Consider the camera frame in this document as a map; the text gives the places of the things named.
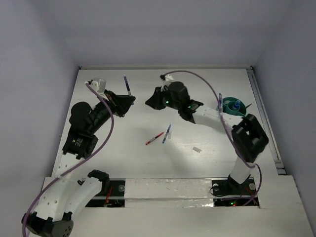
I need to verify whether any blue grip clear pen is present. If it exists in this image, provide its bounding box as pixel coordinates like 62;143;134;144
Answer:
123;75;132;97

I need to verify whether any red pen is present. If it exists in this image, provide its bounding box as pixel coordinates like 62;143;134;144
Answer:
145;132;164;146

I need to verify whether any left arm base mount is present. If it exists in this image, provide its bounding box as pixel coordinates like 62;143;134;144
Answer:
85;179;125;208

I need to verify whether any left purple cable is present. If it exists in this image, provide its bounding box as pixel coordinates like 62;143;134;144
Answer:
21;83;116;237

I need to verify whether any blue pen with clip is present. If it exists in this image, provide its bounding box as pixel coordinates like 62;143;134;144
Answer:
162;124;172;144

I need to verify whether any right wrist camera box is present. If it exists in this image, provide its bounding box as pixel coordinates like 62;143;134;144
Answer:
160;74;174;91

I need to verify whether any small white cap piece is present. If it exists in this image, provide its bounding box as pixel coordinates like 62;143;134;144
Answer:
193;147;201;153

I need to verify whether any correction fluid bottle blue cap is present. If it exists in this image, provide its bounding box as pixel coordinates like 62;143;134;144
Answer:
232;100;240;111

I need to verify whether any teal round organizer container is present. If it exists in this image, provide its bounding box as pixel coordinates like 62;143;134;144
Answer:
219;97;247;117

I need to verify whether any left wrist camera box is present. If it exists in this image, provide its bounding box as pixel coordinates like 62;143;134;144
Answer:
85;78;107;94

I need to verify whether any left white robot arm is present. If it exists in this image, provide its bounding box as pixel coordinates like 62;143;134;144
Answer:
22;90;136;237

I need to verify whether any dark blue pen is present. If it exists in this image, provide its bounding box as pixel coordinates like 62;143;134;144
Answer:
218;93;223;112

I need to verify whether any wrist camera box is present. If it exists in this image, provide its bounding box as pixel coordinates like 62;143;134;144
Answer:
85;78;107;94
160;74;174;91

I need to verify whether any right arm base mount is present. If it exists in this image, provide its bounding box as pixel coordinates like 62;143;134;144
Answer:
209;178;260;207

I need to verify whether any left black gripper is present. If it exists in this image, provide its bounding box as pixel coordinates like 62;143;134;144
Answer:
89;88;136;133

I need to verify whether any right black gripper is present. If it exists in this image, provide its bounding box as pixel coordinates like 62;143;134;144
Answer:
145;86;181;111

